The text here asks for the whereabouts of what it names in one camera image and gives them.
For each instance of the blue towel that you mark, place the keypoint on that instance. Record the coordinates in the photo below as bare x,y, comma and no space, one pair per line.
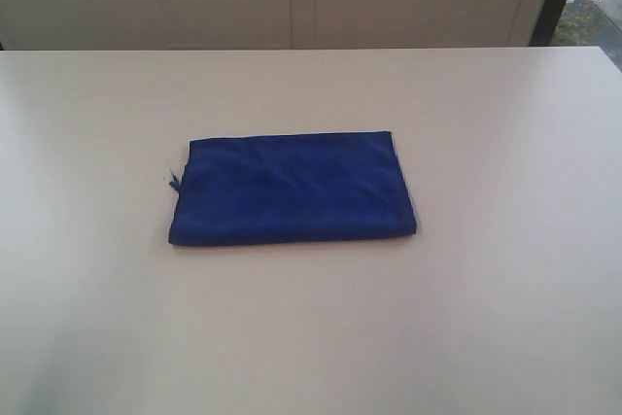
272,189

